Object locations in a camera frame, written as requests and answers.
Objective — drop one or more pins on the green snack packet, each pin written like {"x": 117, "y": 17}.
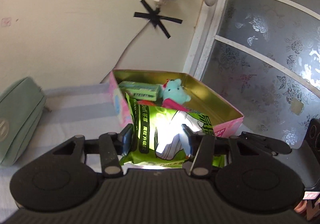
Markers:
{"x": 156, "y": 139}

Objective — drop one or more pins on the black tape cross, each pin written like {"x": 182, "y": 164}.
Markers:
{"x": 153, "y": 16}

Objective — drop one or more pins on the teal plush toy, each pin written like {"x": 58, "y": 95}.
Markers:
{"x": 174, "y": 91}

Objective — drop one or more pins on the striped bed sheet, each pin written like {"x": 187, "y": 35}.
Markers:
{"x": 82, "y": 110}

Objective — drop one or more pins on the white window frame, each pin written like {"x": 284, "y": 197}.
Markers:
{"x": 205, "y": 36}

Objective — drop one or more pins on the green box in tin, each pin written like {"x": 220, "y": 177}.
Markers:
{"x": 141, "y": 91}

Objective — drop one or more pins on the green zip pouch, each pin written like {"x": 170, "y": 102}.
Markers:
{"x": 22, "y": 105}

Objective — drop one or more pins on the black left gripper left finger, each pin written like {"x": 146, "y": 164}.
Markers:
{"x": 125, "y": 140}

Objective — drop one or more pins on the pink macaron biscuit tin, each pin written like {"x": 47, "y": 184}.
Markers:
{"x": 225, "y": 118}

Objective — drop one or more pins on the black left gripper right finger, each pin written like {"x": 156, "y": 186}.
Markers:
{"x": 188, "y": 141}

